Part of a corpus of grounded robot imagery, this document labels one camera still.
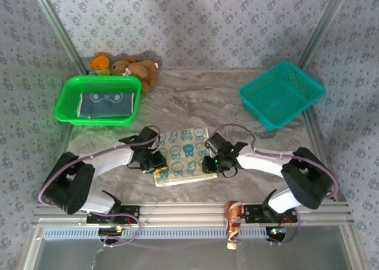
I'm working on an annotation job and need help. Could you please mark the patterned cloths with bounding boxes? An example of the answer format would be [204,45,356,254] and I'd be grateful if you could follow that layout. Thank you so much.
[152,127,219,188]

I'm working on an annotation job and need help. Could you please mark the dark blue towel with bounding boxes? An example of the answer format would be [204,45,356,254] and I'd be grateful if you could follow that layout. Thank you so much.
[76,91,134,119]

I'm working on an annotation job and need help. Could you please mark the teal plastic basket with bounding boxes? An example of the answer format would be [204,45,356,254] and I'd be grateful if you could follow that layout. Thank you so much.
[237,60,327,131]

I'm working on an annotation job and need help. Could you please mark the small controller board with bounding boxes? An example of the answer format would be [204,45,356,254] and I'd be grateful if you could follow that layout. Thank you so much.
[265,227,288,242]
[98,226,131,237]

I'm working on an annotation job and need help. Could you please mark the brown teddy bear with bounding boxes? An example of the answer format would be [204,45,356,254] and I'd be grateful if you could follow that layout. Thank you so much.
[111,56,160,93]

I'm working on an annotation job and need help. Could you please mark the green plastic basket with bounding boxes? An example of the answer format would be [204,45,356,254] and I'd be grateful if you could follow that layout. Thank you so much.
[53,75,143,127]

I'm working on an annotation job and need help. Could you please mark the orange yellow toy cup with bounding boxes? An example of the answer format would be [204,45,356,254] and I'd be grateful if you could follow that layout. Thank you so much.
[90,52,112,77]

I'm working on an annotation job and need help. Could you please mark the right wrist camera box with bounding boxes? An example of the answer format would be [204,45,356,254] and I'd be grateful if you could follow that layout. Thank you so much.
[204,133,231,157]

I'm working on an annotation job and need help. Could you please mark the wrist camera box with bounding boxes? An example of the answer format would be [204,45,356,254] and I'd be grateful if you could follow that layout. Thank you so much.
[204,133,231,157]
[138,126,161,145]

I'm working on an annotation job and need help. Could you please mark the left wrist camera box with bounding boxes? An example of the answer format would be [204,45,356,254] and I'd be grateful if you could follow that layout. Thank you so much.
[138,126,161,145]

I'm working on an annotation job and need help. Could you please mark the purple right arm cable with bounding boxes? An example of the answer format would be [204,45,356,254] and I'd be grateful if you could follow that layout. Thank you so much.
[207,124,339,247]

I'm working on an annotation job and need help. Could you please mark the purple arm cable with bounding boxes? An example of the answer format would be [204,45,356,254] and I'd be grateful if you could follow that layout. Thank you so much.
[207,124,339,247]
[38,124,162,249]

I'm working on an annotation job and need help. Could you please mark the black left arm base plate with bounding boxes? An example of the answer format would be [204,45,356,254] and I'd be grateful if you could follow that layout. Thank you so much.
[86,205,140,224]

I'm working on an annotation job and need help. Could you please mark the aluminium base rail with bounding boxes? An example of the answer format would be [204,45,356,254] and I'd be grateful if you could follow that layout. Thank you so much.
[31,201,355,227]

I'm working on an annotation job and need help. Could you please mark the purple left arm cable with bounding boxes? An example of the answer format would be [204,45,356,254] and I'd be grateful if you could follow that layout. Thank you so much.
[38,124,162,249]

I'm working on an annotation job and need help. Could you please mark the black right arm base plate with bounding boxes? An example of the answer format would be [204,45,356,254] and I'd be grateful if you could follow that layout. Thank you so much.
[243,204,298,224]

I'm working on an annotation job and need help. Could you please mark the grey slotted cable duct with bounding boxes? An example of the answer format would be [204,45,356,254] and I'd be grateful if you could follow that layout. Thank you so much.
[43,227,269,240]

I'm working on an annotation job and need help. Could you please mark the aluminium frame post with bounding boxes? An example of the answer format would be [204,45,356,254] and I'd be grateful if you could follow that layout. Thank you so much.
[292,0,354,75]
[28,0,89,77]

